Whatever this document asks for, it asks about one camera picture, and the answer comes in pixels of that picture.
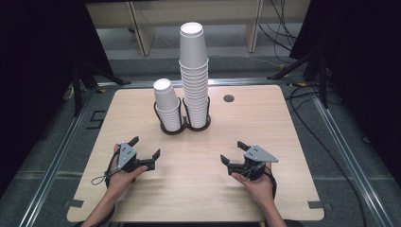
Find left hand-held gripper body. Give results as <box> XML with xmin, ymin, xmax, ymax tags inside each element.
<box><xmin>116</xmin><ymin>142</ymin><xmax>141</xmax><ymax>174</ymax></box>

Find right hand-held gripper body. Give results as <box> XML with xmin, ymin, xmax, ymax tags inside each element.
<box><xmin>241</xmin><ymin>144</ymin><xmax>279</xmax><ymax>182</ymax></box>

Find black wire cup holder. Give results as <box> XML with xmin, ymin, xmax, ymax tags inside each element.
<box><xmin>153</xmin><ymin>96</ymin><xmax>212</xmax><ymax>136</ymax></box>

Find tall stack of white cups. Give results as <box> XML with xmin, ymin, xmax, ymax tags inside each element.
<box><xmin>178</xmin><ymin>21</ymin><xmax>211</xmax><ymax>130</ymax></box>

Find person's left hand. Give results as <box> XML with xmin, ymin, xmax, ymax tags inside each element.
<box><xmin>106</xmin><ymin>143</ymin><xmax>148</xmax><ymax>197</ymax></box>

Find person's right hand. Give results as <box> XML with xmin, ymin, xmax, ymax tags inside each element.
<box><xmin>231</xmin><ymin>162</ymin><xmax>276</xmax><ymax>206</ymax></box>

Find short stack of white cups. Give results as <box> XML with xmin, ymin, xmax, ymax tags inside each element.
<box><xmin>152</xmin><ymin>78</ymin><xmax>183</xmax><ymax>132</ymax></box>

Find grey tape strip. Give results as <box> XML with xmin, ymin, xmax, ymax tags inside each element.
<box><xmin>306</xmin><ymin>200</ymin><xmax>333</xmax><ymax>212</ymax></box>
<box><xmin>64</xmin><ymin>199</ymin><xmax>85</xmax><ymax>209</ymax></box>

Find black metal stand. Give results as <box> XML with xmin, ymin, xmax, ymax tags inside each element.
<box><xmin>267</xmin><ymin>46</ymin><xmax>331</xmax><ymax>110</ymax></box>
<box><xmin>70</xmin><ymin>60</ymin><xmax>132</xmax><ymax>118</ymax></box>

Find black curtain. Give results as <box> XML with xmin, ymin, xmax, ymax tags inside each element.
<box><xmin>0</xmin><ymin>0</ymin><xmax>115</xmax><ymax>198</ymax></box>
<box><xmin>288</xmin><ymin>0</ymin><xmax>401</xmax><ymax>179</ymax></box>

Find pale wooden bench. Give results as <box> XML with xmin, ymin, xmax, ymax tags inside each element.
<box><xmin>85</xmin><ymin>0</ymin><xmax>312</xmax><ymax>58</ymax></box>

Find aluminium floor rail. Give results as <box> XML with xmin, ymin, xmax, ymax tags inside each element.
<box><xmin>96</xmin><ymin>77</ymin><xmax>305</xmax><ymax>90</ymax></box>
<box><xmin>18</xmin><ymin>88</ymin><xmax>97</xmax><ymax>227</ymax></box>
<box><xmin>309</xmin><ymin>91</ymin><xmax>395</xmax><ymax>227</ymax></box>

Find long black floor cable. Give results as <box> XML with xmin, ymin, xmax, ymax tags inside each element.
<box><xmin>284</xmin><ymin>84</ymin><xmax>369</xmax><ymax>227</ymax></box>

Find white floor cable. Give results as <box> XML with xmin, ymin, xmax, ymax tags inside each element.
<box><xmin>207</xmin><ymin>54</ymin><xmax>286</xmax><ymax>69</ymax></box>

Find bundle of black floor cables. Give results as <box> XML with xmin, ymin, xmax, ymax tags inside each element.
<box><xmin>258</xmin><ymin>0</ymin><xmax>299</xmax><ymax>54</ymax></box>

